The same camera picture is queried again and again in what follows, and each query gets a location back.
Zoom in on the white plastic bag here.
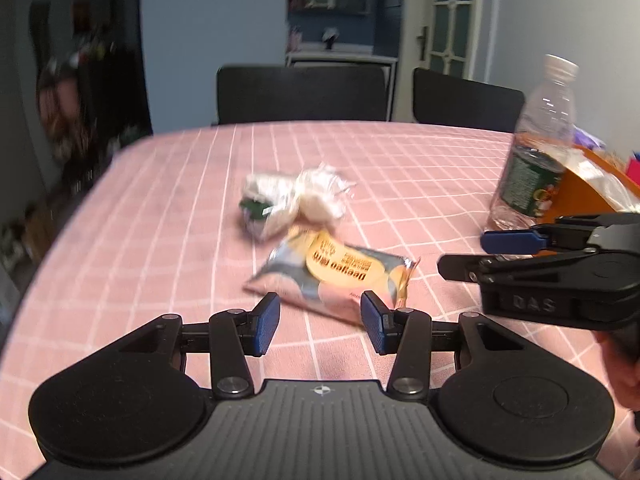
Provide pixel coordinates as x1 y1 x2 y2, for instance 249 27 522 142
549 144 640 213

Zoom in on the yellow snack packet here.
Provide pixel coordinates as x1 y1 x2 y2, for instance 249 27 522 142
244 229 419 324

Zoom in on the purple tissue pack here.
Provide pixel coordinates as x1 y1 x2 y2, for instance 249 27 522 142
574 126 606 151

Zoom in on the pink checked tablecloth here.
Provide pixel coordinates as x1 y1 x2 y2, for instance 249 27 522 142
0 119 640 476

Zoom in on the white glass door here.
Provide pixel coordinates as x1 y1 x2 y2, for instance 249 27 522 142
399 0 499 87

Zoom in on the white tissue pack green label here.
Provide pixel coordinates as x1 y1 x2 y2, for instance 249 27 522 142
239 164 356 242

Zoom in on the orange cardboard box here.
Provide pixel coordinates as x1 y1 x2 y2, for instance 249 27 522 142
539 144 640 226

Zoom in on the black chair right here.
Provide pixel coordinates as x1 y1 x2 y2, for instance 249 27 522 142
412 67 525 133

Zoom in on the clear plastic water bottle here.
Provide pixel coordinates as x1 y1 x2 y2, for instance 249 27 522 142
487 54 578 231

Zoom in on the black chair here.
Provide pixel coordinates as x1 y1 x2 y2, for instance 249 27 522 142
216 65 387 125
412 67 525 133

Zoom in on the red box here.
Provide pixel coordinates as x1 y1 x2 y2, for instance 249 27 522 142
626 152 640 185

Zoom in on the black chair left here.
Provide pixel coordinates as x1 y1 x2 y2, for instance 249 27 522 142
216 65 387 125

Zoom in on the person's right hand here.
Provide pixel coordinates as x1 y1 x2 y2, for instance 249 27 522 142
593 332 640 412

